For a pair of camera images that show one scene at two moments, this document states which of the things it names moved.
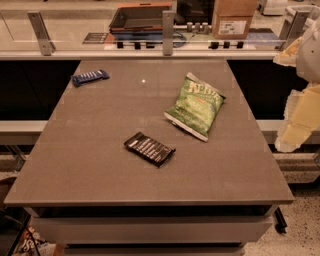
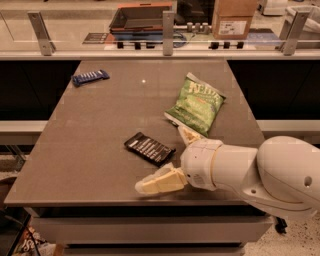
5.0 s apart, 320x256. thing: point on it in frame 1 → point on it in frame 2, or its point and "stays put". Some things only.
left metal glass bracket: (46, 44) stays put
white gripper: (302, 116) → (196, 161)
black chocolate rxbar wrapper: (150, 147) stays put
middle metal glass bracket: (168, 32) stays put
